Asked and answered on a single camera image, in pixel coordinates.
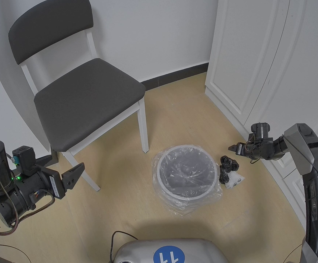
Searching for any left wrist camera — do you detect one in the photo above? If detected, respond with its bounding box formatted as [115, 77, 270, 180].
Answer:
[12, 146, 36, 175]

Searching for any black cable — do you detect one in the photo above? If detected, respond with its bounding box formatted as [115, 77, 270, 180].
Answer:
[109, 230, 140, 263]

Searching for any white wardrobe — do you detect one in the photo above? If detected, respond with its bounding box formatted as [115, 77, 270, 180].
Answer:
[204, 0, 318, 229]

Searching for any white printed wrapper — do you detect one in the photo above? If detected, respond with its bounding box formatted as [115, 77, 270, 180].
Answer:
[226, 171, 245, 189]

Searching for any clear plastic bag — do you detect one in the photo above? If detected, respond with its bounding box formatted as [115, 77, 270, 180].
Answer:
[152, 144, 224, 217]

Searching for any white trash bin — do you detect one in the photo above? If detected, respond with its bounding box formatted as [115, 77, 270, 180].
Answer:
[154, 145, 220, 210]

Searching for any grey and white chair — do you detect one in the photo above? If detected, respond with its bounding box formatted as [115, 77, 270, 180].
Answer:
[8, 0, 150, 192]

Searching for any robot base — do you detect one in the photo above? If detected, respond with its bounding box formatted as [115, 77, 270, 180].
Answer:
[112, 239, 231, 263]

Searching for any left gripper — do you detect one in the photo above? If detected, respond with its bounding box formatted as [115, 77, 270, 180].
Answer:
[11, 163, 85, 216]

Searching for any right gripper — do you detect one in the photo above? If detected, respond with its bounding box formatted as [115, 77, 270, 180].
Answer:
[228, 142, 255, 158]

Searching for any black plastic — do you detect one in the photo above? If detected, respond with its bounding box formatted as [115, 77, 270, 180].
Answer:
[219, 155, 240, 184]

